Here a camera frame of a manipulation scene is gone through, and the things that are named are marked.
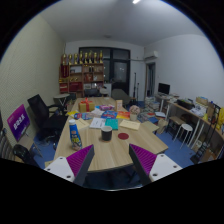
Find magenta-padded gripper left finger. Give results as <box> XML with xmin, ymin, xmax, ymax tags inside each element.
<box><xmin>44</xmin><ymin>144</ymin><xmax>95</xmax><ymax>187</ymax></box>

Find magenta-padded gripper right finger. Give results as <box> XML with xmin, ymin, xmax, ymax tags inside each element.
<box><xmin>128</xmin><ymin>143</ymin><xmax>183</xmax><ymax>187</ymax></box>

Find blue white-capped drink bottle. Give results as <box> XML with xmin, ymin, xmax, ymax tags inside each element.
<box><xmin>68</xmin><ymin>119</ymin><xmax>83</xmax><ymax>151</ymax></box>

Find flat round red coaster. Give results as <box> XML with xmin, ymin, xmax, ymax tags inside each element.
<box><xmin>117</xmin><ymin>132</ymin><xmax>130</xmax><ymax>141</ymax></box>

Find small beige book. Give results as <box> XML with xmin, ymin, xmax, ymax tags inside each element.
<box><xmin>68</xmin><ymin>118</ymin><xmax>90</xmax><ymax>131</ymax></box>

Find wide beige book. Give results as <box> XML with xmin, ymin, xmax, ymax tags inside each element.
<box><xmin>119</xmin><ymin>119</ymin><xmax>141</xmax><ymax>131</ymax></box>

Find black cup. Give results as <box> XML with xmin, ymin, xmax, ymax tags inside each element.
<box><xmin>100</xmin><ymin>125</ymin><xmax>114</xmax><ymax>142</ymax></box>

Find white printed booklet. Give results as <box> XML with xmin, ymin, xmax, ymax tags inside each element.
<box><xmin>89</xmin><ymin>116</ymin><xmax>107</xmax><ymax>130</ymax></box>

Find blue and red magazine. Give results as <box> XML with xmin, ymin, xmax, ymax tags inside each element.
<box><xmin>73</xmin><ymin>112</ymin><xmax>95</xmax><ymax>121</ymax></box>

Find teal notebook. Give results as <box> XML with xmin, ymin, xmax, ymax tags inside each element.
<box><xmin>104</xmin><ymin>118</ymin><xmax>120</xmax><ymax>131</ymax></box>

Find orange book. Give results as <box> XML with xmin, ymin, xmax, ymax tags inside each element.
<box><xmin>116</xmin><ymin>110</ymin><xmax>131</xmax><ymax>120</ymax></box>

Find pink flowers in white pot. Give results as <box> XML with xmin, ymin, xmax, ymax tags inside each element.
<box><xmin>128</xmin><ymin>104</ymin><xmax>141</xmax><ymax>122</ymax></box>

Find white round stool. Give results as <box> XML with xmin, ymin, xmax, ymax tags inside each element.
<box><xmin>173</xmin><ymin>123</ymin><xmax>194</xmax><ymax>149</ymax></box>

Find yellow red-ribboned gift box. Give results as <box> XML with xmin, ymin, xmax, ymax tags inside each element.
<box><xmin>78</xmin><ymin>97</ymin><xmax>96</xmax><ymax>113</ymax></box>

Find black office chair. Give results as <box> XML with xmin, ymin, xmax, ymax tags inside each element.
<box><xmin>27</xmin><ymin>94</ymin><xmax>69</xmax><ymax>141</ymax></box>

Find pink package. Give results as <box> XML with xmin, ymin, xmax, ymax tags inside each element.
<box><xmin>99</xmin><ymin>104</ymin><xmax>115</xmax><ymax>112</ymax></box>

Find standing orange card box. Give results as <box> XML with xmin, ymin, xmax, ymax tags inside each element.
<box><xmin>115</xmin><ymin>99</ymin><xmax>124</xmax><ymax>112</ymax></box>

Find black mesh chair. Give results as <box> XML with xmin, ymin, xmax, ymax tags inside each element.
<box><xmin>0</xmin><ymin>128</ymin><xmax>39</xmax><ymax>168</ymax></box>

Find small white side table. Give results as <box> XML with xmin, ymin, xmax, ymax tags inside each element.
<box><xmin>53</xmin><ymin>93</ymin><xmax>71</xmax><ymax>108</ymax></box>

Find grey armchair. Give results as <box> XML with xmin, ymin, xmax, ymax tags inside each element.
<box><xmin>110</xmin><ymin>88</ymin><xmax>132</xmax><ymax>107</ymax></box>

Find long cluttered side desk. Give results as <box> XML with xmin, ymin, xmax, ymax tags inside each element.
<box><xmin>166</xmin><ymin>95</ymin><xmax>224</xmax><ymax>159</ymax></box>

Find purple sign on stand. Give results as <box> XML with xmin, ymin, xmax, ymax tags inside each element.
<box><xmin>6</xmin><ymin>103</ymin><xmax>31</xmax><ymax>143</ymax></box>

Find black computer monitor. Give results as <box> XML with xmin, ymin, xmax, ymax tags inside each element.
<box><xmin>157</xmin><ymin>82</ymin><xmax>171</xmax><ymax>96</ymax></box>

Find wooden shelf unit with trophies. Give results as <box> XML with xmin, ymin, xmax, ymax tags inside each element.
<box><xmin>58</xmin><ymin>50</ymin><xmax>105</xmax><ymax>94</ymax></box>

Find white air conditioner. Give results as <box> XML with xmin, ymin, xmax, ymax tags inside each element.
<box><xmin>143</xmin><ymin>50</ymin><xmax>160</xmax><ymax>62</ymax></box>

